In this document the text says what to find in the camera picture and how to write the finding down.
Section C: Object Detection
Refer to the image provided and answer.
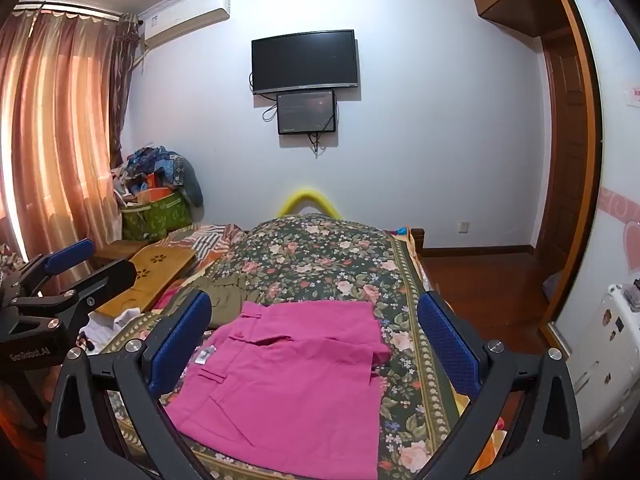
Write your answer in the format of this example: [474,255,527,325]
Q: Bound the olive green garment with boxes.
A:
[187,272,278,328]

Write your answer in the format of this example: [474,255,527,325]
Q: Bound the colourful fleece blanket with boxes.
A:
[387,226,508,466]

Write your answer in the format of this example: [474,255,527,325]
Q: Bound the pink pants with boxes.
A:
[164,301,392,480]

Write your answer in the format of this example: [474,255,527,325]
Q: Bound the white wardrobe door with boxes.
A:
[550,0,640,351]

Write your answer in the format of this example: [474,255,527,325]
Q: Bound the pile of clothes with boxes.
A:
[112,146,205,208]

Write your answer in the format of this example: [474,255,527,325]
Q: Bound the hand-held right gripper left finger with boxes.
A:
[45,290,216,480]

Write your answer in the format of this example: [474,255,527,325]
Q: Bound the wooden lap desk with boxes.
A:
[92,244,197,317]

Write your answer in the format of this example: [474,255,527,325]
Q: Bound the peach sheer curtain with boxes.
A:
[0,4,121,261]

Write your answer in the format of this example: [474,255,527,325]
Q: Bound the small black wall monitor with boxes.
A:
[276,89,337,135]

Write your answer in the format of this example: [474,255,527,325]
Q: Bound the black television cable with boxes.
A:
[248,72,279,122]

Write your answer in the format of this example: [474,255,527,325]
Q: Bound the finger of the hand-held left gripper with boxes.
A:
[10,259,137,332]
[22,238,96,293]

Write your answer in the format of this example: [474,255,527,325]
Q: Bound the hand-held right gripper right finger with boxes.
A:
[416,290,583,480]

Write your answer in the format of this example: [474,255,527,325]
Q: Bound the yellow foam tube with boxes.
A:
[276,186,345,220]

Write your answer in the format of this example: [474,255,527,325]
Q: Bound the black wall television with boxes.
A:
[251,30,361,96]

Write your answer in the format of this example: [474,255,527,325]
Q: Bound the white air conditioner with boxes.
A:
[139,0,232,51]

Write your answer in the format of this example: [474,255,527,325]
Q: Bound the white appliance with stickers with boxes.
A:
[567,282,640,453]

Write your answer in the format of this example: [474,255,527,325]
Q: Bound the striped cloth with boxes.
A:
[165,222,246,271]

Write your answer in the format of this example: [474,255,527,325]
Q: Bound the brown patterned curtain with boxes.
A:
[111,12,142,168]

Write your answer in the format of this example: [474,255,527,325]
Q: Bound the white cloth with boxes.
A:
[80,307,143,353]

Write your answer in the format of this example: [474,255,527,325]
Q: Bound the brown wooden door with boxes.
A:
[537,30,591,271]

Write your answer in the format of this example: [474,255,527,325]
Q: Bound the floral blanket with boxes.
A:
[85,212,501,480]

